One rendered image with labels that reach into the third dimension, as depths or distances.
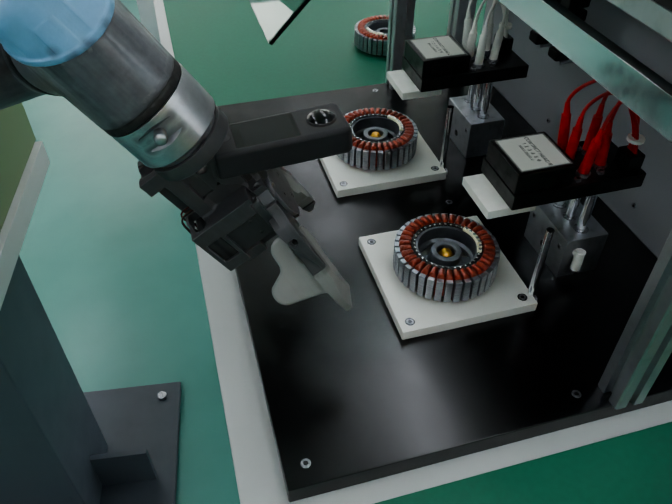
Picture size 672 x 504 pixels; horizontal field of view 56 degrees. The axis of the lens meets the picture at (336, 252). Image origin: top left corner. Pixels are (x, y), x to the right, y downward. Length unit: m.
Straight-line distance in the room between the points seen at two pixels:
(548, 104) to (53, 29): 0.69
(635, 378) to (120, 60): 0.48
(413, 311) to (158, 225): 1.46
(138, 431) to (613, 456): 1.11
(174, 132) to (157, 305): 1.32
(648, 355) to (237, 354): 0.38
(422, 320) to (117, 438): 1.01
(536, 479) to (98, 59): 0.48
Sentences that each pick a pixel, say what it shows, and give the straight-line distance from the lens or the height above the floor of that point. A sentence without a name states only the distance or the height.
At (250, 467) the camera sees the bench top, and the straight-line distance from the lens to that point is 0.60.
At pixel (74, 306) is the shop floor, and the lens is 1.85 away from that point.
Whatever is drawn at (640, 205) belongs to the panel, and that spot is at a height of 0.81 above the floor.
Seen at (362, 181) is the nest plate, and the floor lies 0.78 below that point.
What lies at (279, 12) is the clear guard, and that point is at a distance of 0.65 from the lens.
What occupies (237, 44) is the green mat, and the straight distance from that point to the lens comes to 1.26.
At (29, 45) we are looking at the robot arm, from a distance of 0.45.
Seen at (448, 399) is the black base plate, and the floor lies 0.77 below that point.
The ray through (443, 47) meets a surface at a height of 0.92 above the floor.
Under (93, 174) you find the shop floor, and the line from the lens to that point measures 2.32.
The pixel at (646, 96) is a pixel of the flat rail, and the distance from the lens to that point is 0.55.
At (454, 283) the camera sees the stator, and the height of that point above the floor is 0.81.
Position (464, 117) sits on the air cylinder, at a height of 0.82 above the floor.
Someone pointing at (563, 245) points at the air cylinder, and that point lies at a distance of 0.72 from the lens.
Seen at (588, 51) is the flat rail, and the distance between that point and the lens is 0.60.
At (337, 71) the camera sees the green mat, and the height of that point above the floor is 0.75.
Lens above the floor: 1.27
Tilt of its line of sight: 43 degrees down
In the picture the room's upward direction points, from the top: straight up
